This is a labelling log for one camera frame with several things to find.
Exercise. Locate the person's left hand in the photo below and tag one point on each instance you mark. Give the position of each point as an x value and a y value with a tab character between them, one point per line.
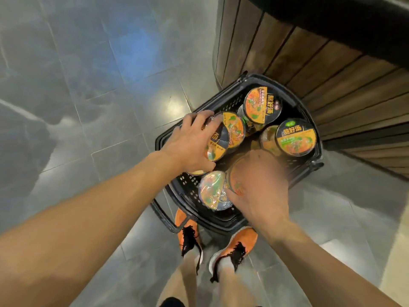
182	150

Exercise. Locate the person's right hand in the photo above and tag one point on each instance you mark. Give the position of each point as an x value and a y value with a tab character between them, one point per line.
265	191

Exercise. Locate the person's left little finger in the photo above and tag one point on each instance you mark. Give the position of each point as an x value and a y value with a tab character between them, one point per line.
177	132

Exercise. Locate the person's right thumb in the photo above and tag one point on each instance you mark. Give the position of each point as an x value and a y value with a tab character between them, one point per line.
234	197

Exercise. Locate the person's left middle finger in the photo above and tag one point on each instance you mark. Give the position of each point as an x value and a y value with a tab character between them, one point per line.
203	118

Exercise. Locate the person's left thumb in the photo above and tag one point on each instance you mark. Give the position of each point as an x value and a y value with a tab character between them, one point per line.
211	157

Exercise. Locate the orange instant noodle cup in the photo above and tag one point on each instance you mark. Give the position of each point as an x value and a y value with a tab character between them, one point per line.
219	142
235	175

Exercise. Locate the person's right forearm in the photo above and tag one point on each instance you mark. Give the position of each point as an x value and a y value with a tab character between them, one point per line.
319	271

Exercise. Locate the person's left forearm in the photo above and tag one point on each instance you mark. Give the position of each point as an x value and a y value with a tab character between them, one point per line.
83	226

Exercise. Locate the black plastic shopping basket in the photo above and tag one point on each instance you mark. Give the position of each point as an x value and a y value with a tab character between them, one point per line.
204	102

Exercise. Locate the person's right orange shoe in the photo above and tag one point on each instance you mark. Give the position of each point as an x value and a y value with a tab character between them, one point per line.
238	244

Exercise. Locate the person's orange shoe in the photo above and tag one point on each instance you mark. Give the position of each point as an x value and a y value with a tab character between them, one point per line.
188	233
238	244

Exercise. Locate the person's left orange shoe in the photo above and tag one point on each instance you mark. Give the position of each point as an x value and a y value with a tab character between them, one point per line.
188	233

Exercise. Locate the pile of instant noodle cups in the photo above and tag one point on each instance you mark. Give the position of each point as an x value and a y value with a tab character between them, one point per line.
295	137

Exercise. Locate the person's right leg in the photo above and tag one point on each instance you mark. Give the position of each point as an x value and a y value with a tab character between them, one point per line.
235	287

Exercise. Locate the person's leg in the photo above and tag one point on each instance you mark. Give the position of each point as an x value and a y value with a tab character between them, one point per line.
235	287
180	284

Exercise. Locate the person's left leg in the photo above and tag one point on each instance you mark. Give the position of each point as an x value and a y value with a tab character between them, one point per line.
180	284

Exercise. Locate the black shorts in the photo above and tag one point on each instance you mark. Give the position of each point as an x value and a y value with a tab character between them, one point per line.
172	302

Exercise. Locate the wooden slatted counter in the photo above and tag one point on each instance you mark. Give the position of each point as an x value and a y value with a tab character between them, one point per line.
335	60

